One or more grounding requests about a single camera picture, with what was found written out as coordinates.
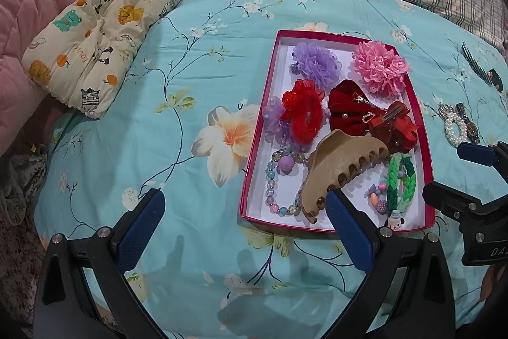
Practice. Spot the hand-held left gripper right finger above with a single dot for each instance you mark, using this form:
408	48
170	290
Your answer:
349	231

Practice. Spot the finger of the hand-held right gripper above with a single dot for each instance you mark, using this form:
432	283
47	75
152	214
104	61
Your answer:
452	200
476	154

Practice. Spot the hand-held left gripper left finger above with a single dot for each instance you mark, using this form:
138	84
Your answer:
139	233

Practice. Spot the beige claw hair clip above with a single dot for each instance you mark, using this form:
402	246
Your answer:
337	154

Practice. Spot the red chiffon scrunchie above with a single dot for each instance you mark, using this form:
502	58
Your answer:
303	112

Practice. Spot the red shallow box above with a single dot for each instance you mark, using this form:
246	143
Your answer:
278	92

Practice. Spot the dark wrist watch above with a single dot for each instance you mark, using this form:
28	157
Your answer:
470	126

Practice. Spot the silver rhinestone hair clip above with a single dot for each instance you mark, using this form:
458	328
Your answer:
446	112

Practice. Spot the turquoise floral bedsheet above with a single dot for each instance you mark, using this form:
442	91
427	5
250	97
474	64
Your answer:
158	148

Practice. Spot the black comb hair clip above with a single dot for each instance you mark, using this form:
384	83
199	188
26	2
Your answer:
476	65

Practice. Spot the grey floral cloth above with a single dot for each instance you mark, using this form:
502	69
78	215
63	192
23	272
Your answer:
20	227

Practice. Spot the red velvet bow hair clip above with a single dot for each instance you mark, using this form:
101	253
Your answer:
349	104

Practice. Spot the pink ruffled scrunchie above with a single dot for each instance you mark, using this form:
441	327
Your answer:
381	69

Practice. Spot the purple chiffon scrunchie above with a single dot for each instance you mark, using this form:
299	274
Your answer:
317	63

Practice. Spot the cartoon animal print pillow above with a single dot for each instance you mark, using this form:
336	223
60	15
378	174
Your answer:
103	29

